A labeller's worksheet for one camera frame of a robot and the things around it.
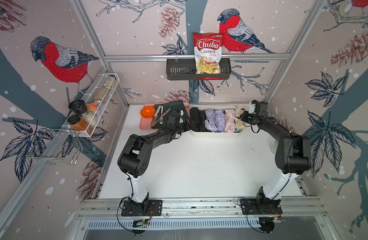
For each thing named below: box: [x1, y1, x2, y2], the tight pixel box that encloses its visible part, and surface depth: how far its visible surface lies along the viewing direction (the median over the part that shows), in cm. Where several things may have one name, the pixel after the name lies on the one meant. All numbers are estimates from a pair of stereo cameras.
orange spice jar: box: [67, 114, 93, 136], surface depth 62 cm
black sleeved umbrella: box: [190, 107, 204, 132], surface depth 103 cm
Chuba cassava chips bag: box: [193, 32, 224, 75], surface depth 85 cm
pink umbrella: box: [224, 109, 236, 133], surface depth 100 cm
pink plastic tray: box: [139, 102, 190, 130], surface depth 112 cm
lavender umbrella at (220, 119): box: [215, 109, 226, 133], surface depth 101 cm
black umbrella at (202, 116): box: [199, 110, 208, 132], surface depth 100 cm
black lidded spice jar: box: [68, 99, 88, 115], surface depth 63 cm
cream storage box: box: [190, 128, 244, 138], surface depth 97 cm
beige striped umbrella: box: [234, 104, 245, 130], surface depth 100 cm
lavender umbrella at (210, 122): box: [204, 108, 219, 133], surface depth 97 cm
